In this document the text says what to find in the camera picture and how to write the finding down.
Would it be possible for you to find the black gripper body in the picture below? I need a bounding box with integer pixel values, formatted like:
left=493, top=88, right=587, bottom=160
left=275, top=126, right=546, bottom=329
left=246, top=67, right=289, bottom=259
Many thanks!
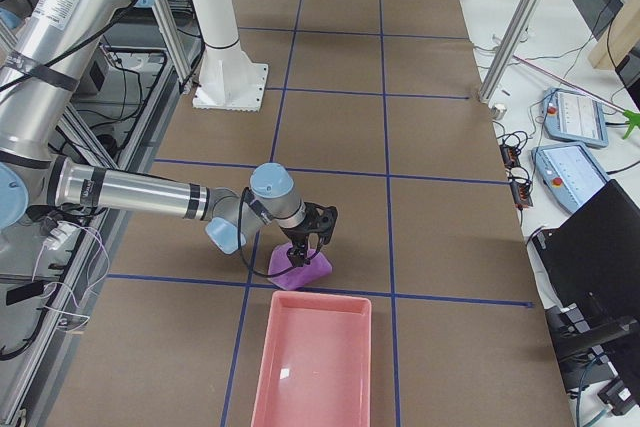
left=282, top=220, right=315, bottom=250

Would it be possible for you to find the purple cloth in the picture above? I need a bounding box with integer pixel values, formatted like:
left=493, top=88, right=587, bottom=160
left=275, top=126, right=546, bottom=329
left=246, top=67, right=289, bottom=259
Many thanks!
left=268, top=243, right=333, bottom=291

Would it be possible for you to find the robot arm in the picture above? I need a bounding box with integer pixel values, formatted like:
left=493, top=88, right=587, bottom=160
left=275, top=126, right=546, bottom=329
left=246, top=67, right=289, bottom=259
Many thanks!
left=1, top=0, right=333, bottom=270

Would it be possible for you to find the pink plastic bin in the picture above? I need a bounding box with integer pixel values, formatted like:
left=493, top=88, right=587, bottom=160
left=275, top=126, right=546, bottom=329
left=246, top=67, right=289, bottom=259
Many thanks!
left=251, top=291, right=372, bottom=427

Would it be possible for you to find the small metal cylinder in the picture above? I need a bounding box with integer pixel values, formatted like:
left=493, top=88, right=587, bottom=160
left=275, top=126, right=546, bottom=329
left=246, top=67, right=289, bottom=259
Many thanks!
left=491, top=103, right=507, bottom=120

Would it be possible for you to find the near teach pendant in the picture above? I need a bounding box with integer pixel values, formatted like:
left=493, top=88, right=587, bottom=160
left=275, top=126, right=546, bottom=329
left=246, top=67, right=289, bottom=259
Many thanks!
left=531, top=141, right=610, bottom=214

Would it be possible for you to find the teach pendant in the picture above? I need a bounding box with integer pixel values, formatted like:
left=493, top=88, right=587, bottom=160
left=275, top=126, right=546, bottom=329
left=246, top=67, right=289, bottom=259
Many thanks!
left=531, top=141, right=610, bottom=214
left=541, top=88, right=609, bottom=149

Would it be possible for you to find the far teach pendant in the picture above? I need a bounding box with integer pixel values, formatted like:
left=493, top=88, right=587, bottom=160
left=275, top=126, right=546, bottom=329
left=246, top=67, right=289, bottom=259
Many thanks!
left=541, top=88, right=609, bottom=149

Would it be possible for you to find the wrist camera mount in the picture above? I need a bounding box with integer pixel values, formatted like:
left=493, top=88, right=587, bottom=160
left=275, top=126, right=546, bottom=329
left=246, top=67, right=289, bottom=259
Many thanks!
left=302, top=202, right=338, bottom=246

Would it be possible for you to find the white pedestal column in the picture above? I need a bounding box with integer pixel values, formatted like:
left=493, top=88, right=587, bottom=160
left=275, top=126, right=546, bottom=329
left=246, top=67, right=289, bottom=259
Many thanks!
left=192, top=0, right=269, bottom=112

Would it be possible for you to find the green handled grabber stick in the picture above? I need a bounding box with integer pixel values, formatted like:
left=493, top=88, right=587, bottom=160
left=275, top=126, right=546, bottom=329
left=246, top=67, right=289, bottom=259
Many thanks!
left=512, top=54, right=640, bottom=139

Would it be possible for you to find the aluminium frame post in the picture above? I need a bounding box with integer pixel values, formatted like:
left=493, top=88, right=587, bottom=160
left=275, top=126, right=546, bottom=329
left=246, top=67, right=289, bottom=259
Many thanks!
left=478, top=0, right=541, bottom=104

